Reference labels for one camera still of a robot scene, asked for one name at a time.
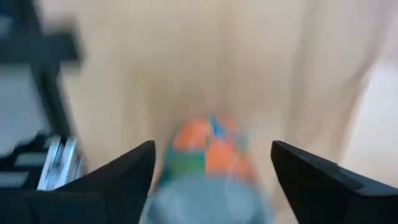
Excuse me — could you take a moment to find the black aluminium table frame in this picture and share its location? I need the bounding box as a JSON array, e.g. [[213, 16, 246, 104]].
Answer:
[[0, 0, 85, 189]]

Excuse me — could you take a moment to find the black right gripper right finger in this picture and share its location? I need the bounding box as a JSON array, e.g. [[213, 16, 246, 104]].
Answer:
[[270, 140, 398, 224]]

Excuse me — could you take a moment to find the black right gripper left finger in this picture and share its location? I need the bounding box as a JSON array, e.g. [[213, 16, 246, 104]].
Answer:
[[0, 140, 156, 224]]

